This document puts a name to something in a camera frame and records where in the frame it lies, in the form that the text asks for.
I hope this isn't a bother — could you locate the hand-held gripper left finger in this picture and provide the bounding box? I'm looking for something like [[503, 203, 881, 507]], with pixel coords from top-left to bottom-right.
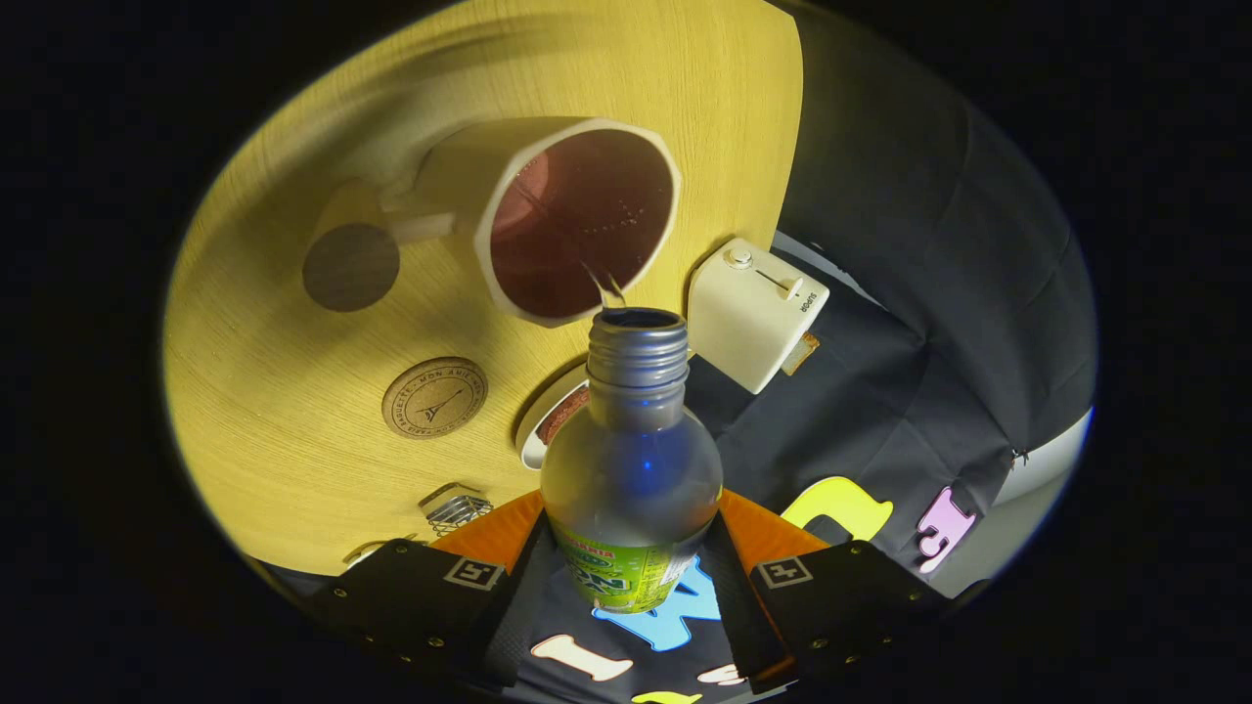
[[311, 489, 559, 688]]

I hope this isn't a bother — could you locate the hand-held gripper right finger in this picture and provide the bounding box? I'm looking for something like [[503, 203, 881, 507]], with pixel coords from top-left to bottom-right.
[[704, 489, 957, 692]]

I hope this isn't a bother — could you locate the silver bottle with green label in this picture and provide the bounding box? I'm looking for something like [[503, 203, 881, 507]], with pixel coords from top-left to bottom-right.
[[539, 306, 726, 616]]

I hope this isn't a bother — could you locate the round brown cork coaster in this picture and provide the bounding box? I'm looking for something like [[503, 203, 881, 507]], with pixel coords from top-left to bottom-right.
[[380, 355, 490, 441]]

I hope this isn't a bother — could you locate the cream cup with round handle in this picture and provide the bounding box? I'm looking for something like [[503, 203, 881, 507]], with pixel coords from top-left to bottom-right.
[[300, 116, 684, 330]]

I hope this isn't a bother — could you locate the white round plate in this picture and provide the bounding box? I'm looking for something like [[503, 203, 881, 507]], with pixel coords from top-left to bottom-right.
[[514, 361, 594, 473]]

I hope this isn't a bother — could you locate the brown meat slice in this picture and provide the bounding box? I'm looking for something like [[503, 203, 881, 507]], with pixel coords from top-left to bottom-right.
[[538, 385, 592, 447]]

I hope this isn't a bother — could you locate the toast slice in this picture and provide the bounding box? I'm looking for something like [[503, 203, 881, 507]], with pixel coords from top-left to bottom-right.
[[782, 331, 822, 378]]

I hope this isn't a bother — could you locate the cream toaster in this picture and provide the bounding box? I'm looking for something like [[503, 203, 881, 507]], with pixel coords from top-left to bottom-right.
[[686, 237, 831, 396]]

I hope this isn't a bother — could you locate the wooden table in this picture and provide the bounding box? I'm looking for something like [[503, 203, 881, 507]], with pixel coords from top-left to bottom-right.
[[161, 0, 806, 579]]

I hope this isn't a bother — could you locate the small wire basket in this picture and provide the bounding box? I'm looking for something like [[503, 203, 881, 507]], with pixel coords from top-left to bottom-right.
[[418, 481, 496, 538]]

